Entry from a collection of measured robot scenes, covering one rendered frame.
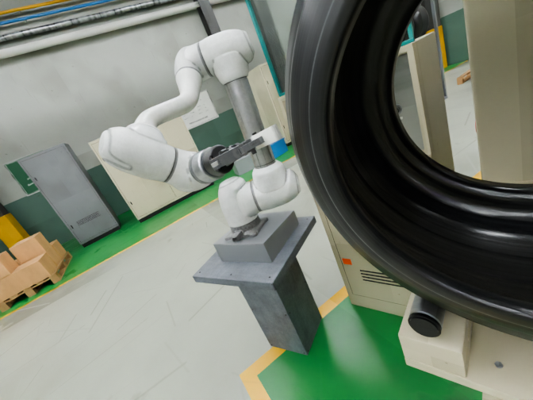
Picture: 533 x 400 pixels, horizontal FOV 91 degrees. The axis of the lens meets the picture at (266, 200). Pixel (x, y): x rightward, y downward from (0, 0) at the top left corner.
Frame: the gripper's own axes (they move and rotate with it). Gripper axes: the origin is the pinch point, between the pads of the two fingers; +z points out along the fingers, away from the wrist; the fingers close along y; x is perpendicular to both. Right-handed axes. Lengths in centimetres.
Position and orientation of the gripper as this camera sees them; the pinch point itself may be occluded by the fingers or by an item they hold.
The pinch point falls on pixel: (266, 137)
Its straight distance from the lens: 55.1
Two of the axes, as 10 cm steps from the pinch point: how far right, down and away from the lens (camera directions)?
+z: 6.6, -1.5, -7.3
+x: 4.7, 8.5, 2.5
